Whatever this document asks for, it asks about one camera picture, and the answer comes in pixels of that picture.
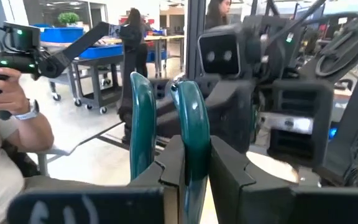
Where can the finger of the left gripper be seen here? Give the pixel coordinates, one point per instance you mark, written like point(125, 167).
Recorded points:
point(235, 118)
point(322, 102)

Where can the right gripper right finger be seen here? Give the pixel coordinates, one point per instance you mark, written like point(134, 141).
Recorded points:
point(228, 180)

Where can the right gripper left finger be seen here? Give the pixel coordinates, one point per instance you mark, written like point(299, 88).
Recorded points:
point(166, 180)

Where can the wooden workbench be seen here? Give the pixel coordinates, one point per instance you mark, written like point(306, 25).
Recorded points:
point(166, 37)

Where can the black wheeled cart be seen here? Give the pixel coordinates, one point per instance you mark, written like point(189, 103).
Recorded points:
point(98, 93)

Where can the grey metal chair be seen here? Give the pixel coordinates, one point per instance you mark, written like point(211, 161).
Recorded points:
point(57, 152)

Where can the blue plastic bin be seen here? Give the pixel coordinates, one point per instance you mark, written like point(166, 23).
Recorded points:
point(61, 34)
point(104, 51)

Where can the white wristwatch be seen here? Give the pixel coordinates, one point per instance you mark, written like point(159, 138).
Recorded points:
point(26, 114)

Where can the person's hand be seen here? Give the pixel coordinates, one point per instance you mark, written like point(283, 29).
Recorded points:
point(5, 93)

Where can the green bushy plant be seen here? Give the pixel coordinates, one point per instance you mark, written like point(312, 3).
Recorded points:
point(68, 18)

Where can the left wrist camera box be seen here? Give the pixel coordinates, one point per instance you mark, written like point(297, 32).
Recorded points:
point(219, 56)

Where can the black vertical post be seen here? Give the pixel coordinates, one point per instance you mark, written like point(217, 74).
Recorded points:
point(195, 37)

